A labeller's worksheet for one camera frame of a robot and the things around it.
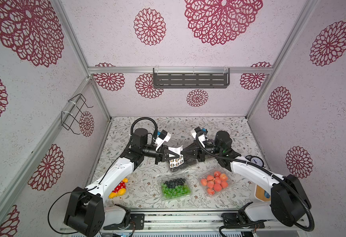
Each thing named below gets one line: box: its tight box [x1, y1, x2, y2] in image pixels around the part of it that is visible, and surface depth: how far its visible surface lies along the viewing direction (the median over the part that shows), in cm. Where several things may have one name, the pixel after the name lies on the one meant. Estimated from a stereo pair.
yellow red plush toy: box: [108, 177, 129, 199], surface depth 80 cm
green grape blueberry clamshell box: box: [160, 175, 193, 202], surface depth 82 cm
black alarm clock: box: [245, 155, 266, 168], surface depth 95 cm
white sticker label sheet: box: [168, 145, 185, 169], surface depth 69 cm
